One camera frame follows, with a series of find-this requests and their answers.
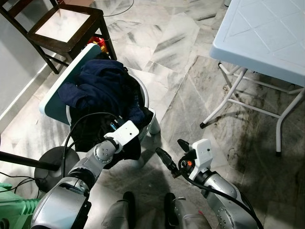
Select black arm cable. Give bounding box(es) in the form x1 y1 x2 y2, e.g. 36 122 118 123
62 112 120 179
179 162 264 229

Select navy garment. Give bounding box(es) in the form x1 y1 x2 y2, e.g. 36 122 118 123
58 60 146 127

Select robot leg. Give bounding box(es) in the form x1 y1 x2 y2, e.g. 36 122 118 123
101 191 136 229
163 192 210 229

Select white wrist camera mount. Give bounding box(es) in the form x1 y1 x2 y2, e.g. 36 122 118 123
190 139 214 173
104 120 140 153

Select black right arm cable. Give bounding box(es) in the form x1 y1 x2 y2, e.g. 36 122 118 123
179 162 264 229

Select robot left leg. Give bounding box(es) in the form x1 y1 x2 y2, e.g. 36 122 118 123
101 191 136 229

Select black garment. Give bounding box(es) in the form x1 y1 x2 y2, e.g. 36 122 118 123
69 107 143 162

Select dark wooden chair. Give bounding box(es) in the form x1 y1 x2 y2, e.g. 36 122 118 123
0 0 117 74

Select black pedestal fan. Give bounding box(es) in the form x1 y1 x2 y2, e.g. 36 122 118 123
0 146 81 192

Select green plastic crate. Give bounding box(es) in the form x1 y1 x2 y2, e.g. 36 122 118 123
0 183 42 229

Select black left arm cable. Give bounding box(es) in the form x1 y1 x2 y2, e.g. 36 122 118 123
62 112 120 179

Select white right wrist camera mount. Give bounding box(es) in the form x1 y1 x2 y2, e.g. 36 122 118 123
190 139 214 173

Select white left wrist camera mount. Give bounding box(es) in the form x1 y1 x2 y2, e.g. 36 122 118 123
104 120 140 153

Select robot right leg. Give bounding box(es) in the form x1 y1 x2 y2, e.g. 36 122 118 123
163 192 210 229

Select red yellow toys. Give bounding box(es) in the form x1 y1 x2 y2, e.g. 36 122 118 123
88 36 106 53

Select white plastic folding table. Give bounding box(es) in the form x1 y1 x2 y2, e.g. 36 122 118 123
200 0 305 157

